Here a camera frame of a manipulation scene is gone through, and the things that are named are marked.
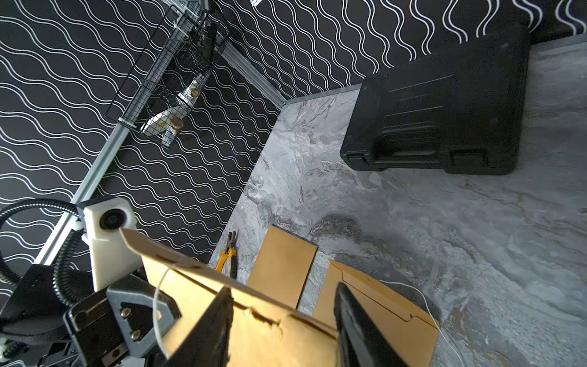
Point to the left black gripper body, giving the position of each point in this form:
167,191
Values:
115,326

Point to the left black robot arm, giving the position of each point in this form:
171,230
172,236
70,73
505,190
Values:
33,332

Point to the black wire mesh basket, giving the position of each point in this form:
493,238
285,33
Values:
191,35

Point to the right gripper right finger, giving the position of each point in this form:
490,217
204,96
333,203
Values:
360,343

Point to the yellow handled pliers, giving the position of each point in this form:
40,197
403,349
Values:
229,255

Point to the brown file bag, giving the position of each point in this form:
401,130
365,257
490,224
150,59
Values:
411,331
264,332
282,266

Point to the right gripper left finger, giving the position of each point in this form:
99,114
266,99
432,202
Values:
207,343

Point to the silver object in black basket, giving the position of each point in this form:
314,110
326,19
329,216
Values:
172,99

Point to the black plastic tool case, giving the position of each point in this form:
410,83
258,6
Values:
459,110

